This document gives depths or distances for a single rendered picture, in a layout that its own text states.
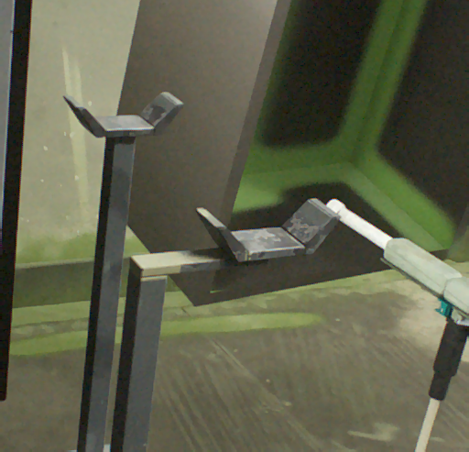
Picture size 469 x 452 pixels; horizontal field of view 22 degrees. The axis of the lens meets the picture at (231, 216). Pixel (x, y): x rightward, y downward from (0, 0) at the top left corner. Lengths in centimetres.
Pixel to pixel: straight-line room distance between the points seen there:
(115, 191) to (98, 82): 213
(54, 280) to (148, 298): 220
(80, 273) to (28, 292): 13
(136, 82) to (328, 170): 58
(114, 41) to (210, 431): 103
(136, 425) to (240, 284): 144
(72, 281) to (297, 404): 62
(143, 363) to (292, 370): 210
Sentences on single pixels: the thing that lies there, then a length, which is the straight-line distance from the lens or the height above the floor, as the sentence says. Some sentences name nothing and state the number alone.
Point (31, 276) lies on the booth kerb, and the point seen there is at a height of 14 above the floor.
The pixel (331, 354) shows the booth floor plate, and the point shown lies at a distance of 286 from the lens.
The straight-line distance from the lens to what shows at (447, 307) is 206.
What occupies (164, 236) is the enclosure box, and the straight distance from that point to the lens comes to 209.
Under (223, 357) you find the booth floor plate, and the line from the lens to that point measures 277.
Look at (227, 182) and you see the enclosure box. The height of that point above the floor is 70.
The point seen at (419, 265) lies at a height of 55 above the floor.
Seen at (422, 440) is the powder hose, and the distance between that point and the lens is 216.
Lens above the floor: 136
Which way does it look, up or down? 22 degrees down
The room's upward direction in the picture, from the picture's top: 8 degrees clockwise
